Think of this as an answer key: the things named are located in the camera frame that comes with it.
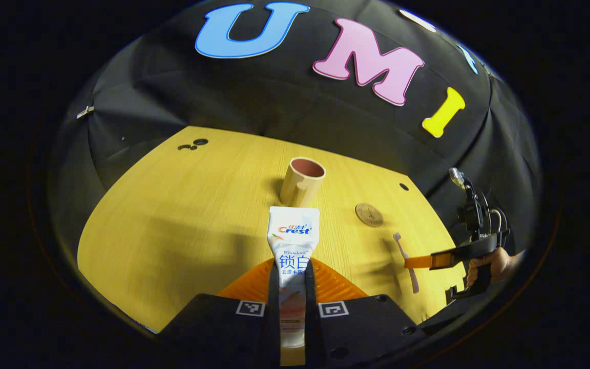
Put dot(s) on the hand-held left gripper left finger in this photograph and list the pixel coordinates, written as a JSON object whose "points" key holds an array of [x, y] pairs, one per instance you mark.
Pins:
{"points": [[273, 287]]}

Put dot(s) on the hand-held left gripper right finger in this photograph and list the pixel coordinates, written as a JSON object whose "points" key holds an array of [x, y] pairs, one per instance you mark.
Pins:
{"points": [[310, 333]]}

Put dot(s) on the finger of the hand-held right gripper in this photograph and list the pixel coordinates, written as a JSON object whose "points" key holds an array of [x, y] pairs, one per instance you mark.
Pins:
{"points": [[441, 260]]}

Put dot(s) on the white toothbrush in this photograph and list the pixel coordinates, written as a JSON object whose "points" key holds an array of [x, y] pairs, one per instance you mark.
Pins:
{"points": [[408, 266]]}

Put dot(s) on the white toothpaste tube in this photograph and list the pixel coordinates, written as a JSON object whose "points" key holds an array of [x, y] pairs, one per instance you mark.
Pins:
{"points": [[294, 246]]}

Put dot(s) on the round brown coaster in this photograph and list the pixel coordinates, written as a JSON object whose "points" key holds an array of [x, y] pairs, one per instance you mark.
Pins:
{"points": [[369, 214]]}

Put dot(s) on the beige cup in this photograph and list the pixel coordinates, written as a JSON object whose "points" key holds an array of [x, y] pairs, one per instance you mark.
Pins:
{"points": [[297, 187]]}

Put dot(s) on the black backdrop cloth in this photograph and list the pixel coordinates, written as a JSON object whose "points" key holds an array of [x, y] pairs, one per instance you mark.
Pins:
{"points": [[274, 97]]}

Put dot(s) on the white cloth clip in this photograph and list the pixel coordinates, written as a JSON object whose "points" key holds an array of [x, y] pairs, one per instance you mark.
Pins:
{"points": [[85, 111]]}

